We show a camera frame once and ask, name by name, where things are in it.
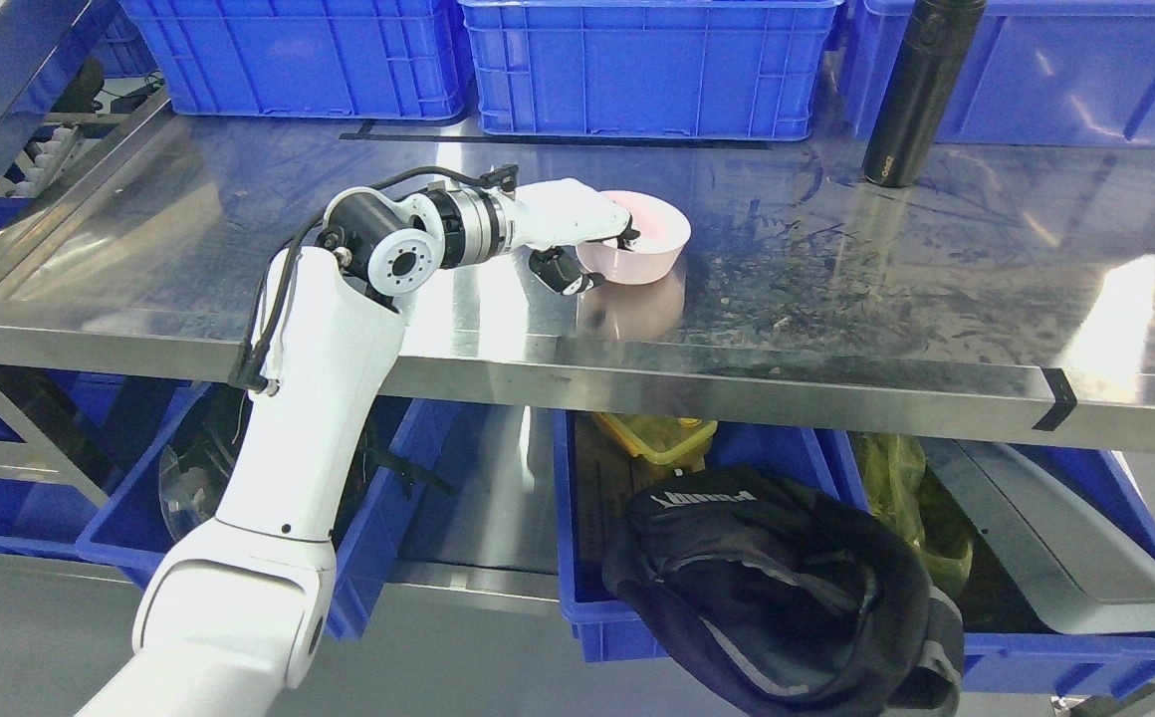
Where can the blue crate top middle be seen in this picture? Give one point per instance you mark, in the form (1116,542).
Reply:
(664,70)

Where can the pink ikea bowl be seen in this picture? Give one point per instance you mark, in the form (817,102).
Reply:
(663,232)

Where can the blue crate top right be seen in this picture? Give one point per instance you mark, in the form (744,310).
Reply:
(1068,73)

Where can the blue bin lower left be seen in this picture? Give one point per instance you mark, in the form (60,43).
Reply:
(392,471)

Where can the black cap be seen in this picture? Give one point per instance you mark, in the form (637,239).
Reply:
(783,600)

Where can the black helmet with visor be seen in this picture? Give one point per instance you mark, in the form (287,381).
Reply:
(194,467)

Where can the yellow green plastic bag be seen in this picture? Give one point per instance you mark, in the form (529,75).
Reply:
(906,495)

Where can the blue crate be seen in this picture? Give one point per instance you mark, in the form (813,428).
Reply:
(664,70)
(1068,73)
(375,60)

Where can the blue crate top left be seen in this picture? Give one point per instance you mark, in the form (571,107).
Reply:
(375,60)

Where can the blue bin lower middle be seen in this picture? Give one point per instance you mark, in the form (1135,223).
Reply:
(595,478)

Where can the steel shelf rack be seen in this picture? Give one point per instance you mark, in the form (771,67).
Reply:
(1009,296)

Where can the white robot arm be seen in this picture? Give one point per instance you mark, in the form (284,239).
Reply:
(236,611)

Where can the blue bin lower right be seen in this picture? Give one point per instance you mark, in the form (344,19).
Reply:
(1009,649)

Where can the grey flat panel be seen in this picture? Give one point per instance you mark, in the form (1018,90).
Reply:
(1079,572)

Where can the blue bin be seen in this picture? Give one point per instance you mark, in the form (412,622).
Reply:
(392,471)
(595,478)
(1009,649)

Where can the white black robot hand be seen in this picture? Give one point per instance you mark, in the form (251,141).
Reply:
(551,216)

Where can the black thermos bottle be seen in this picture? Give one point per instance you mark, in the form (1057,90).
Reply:
(936,40)

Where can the yellow plastic container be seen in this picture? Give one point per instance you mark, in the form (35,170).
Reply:
(669,442)

